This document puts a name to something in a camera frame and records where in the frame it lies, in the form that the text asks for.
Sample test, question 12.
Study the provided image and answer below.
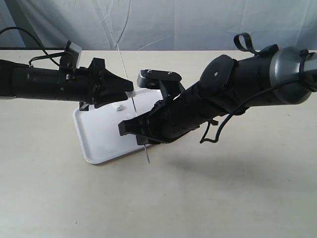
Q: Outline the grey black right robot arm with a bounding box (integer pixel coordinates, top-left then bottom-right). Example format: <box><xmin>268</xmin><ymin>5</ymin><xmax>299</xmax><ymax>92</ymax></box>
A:
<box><xmin>118</xmin><ymin>45</ymin><xmax>317</xmax><ymax>145</ymax></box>

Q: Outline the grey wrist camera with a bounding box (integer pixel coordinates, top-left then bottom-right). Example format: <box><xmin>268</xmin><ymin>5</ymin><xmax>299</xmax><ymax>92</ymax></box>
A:
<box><xmin>137</xmin><ymin>69</ymin><xmax>185</xmax><ymax>97</ymax></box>
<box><xmin>60</xmin><ymin>40</ymin><xmax>82</xmax><ymax>69</ymax></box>

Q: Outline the thin metal skewer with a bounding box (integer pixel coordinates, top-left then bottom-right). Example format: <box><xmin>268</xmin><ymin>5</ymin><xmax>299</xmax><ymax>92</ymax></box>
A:
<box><xmin>116</xmin><ymin>41</ymin><xmax>150</xmax><ymax>164</ymax></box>

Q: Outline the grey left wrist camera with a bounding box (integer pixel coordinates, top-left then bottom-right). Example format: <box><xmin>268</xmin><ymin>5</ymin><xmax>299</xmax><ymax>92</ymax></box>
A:
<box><xmin>60</xmin><ymin>40</ymin><xmax>82</xmax><ymax>69</ymax></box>

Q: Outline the white rectangular plastic tray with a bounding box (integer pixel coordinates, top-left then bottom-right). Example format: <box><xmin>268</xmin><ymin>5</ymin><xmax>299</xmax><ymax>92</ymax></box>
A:
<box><xmin>73</xmin><ymin>89</ymin><xmax>162</xmax><ymax>165</ymax></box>

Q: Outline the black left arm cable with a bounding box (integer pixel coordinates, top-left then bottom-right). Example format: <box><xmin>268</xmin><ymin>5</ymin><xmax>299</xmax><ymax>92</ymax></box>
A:
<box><xmin>0</xmin><ymin>26</ymin><xmax>67</xmax><ymax>67</ymax></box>

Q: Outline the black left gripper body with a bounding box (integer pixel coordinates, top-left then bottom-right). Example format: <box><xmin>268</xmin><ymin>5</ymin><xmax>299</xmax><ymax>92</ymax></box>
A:
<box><xmin>56</xmin><ymin>58</ymin><xmax>109</xmax><ymax>111</ymax></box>

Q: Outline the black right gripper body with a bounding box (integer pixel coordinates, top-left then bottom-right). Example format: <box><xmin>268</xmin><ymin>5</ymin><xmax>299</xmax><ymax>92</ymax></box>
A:
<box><xmin>146</xmin><ymin>83</ymin><xmax>238</xmax><ymax>143</ymax></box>

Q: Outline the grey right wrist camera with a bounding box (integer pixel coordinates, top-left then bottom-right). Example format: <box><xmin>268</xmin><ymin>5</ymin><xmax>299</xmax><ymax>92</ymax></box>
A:
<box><xmin>137</xmin><ymin>69</ymin><xmax>185</xmax><ymax>97</ymax></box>

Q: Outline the grey fabric backdrop curtain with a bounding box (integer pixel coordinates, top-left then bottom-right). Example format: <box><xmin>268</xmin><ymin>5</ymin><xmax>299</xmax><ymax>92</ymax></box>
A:
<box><xmin>0</xmin><ymin>0</ymin><xmax>317</xmax><ymax>51</ymax></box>

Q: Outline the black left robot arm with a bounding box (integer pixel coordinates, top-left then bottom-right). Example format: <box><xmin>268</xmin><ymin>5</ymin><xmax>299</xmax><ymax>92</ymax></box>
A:
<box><xmin>0</xmin><ymin>58</ymin><xmax>134</xmax><ymax>111</ymax></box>

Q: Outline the white marshmallow piece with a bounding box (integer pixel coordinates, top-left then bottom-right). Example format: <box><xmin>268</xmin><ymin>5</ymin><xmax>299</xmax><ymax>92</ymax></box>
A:
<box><xmin>112</xmin><ymin>104</ymin><xmax>124</xmax><ymax>112</ymax></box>
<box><xmin>125</xmin><ymin>90</ymin><xmax>137</xmax><ymax>98</ymax></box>

